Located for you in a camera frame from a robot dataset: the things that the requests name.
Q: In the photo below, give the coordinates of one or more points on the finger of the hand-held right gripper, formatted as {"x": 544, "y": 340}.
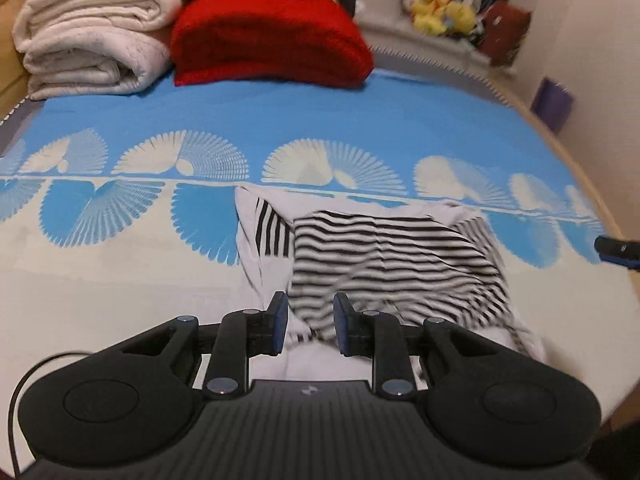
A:
{"x": 617, "y": 251}

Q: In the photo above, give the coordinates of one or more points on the purple bag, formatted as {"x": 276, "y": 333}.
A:
{"x": 551, "y": 105}

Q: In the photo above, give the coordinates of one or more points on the striped hooded top white vest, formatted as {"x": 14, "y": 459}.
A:
{"x": 380, "y": 245}

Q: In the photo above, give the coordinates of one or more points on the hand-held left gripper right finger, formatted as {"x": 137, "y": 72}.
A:
{"x": 342, "y": 327}

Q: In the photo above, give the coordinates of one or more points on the white folded quilt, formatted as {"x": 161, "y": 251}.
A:
{"x": 95, "y": 40}

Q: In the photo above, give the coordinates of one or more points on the white window sill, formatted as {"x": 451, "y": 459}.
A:
{"x": 390, "y": 30}

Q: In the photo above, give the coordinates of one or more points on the blue white patterned bed mat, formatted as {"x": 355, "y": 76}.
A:
{"x": 250, "y": 110}

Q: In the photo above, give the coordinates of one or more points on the red folded blanket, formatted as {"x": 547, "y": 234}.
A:
{"x": 270, "y": 40}

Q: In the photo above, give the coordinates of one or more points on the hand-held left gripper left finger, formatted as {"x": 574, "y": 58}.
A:
{"x": 280, "y": 325}

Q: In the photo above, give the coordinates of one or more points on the yellow plush toy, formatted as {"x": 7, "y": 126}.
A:
{"x": 460, "y": 17}
{"x": 429, "y": 10}

